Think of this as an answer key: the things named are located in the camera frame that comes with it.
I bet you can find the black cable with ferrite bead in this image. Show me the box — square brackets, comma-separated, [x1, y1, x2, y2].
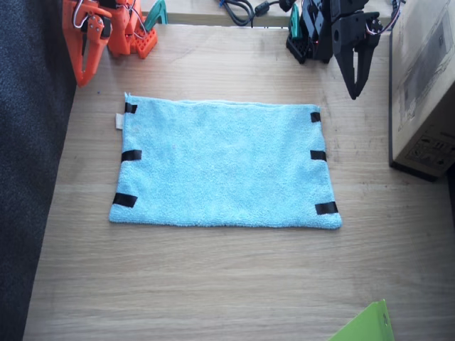
[252, 0, 289, 28]

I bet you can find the brown cardboard box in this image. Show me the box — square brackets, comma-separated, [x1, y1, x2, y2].
[388, 0, 455, 182]

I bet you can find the black looped cable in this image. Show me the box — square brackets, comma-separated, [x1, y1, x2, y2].
[215, 0, 255, 28]

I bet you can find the light blue microfiber towel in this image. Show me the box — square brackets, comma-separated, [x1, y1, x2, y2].
[108, 92, 343, 231]

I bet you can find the black arm servo wire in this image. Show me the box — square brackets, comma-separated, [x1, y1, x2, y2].
[365, 0, 406, 36]

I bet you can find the teal plastic table clamp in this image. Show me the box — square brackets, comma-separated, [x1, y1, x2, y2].
[289, 5, 303, 40]
[144, 0, 168, 31]

